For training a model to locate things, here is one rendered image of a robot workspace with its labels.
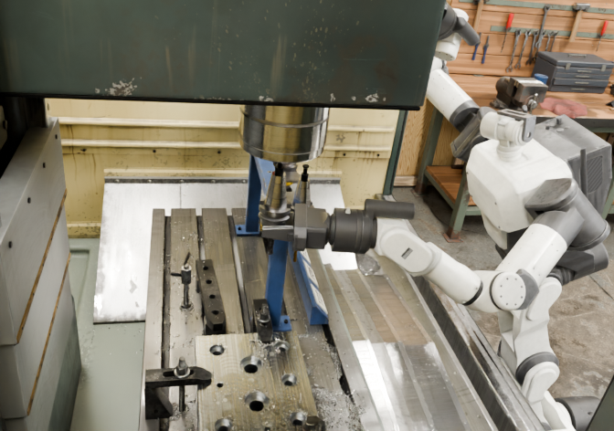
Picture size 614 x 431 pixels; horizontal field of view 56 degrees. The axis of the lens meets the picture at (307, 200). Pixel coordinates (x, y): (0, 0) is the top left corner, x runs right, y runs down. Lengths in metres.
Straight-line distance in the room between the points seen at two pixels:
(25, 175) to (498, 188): 1.05
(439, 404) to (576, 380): 1.50
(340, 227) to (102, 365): 0.95
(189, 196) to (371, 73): 1.37
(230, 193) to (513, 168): 1.10
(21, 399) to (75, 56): 0.56
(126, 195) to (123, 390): 0.75
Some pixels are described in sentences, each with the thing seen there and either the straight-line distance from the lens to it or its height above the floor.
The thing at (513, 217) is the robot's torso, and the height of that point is 1.23.
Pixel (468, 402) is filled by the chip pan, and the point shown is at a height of 0.67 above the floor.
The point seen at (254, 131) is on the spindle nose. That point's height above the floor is 1.52.
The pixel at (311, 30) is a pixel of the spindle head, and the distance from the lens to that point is 0.87.
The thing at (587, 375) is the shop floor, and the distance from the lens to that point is 3.13.
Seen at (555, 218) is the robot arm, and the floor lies 1.31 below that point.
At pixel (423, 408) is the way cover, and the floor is 0.74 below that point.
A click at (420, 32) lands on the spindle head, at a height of 1.71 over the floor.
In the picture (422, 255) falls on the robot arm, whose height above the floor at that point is 1.29.
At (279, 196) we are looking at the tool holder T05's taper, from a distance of 1.09.
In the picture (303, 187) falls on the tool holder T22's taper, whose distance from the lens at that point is 1.32.
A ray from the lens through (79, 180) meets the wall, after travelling 2.24.
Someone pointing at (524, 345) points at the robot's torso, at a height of 0.72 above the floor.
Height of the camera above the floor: 1.90
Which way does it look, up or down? 29 degrees down
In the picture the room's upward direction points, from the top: 7 degrees clockwise
